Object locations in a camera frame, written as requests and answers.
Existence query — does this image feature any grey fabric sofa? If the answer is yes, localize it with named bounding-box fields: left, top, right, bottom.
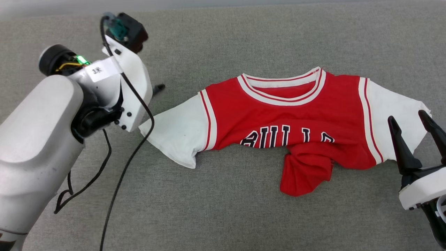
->
left=0, top=0, right=446, bottom=251

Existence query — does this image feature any red white basketball jersey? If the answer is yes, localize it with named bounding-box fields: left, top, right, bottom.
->
left=139, top=67, right=432, bottom=197

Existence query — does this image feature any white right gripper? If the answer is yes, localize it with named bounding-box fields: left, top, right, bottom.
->
left=388, top=110, right=446, bottom=250

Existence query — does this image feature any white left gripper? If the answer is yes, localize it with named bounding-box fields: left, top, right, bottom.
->
left=38, top=35, right=166, bottom=133

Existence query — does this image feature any black cable with teal plug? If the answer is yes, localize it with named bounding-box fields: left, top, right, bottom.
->
left=99, top=14, right=155, bottom=251

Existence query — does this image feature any thin black cable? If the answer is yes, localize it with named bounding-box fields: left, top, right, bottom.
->
left=54, top=129, right=112, bottom=214

